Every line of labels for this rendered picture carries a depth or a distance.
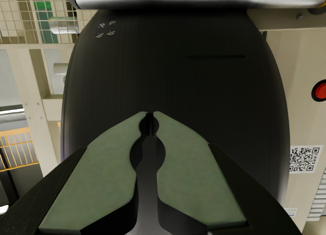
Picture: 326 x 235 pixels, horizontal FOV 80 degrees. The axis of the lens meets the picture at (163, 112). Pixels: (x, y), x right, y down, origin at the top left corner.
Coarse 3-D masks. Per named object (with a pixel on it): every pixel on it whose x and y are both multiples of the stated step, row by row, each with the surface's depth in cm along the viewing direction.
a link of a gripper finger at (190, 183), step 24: (168, 120) 11; (168, 144) 9; (192, 144) 9; (168, 168) 8; (192, 168) 8; (216, 168) 8; (168, 192) 7; (192, 192) 7; (216, 192) 7; (168, 216) 7; (192, 216) 6; (216, 216) 6; (240, 216) 6
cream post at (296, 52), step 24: (288, 48) 38; (312, 48) 35; (288, 72) 39; (312, 72) 37; (288, 96) 39; (312, 96) 39; (312, 120) 41; (312, 144) 43; (288, 192) 48; (312, 192) 48
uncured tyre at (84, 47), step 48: (96, 48) 24; (144, 48) 23; (192, 48) 23; (240, 48) 23; (96, 96) 21; (144, 96) 21; (192, 96) 21; (240, 96) 21; (144, 144) 21; (240, 144) 21; (288, 144) 25; (144, 192) 21
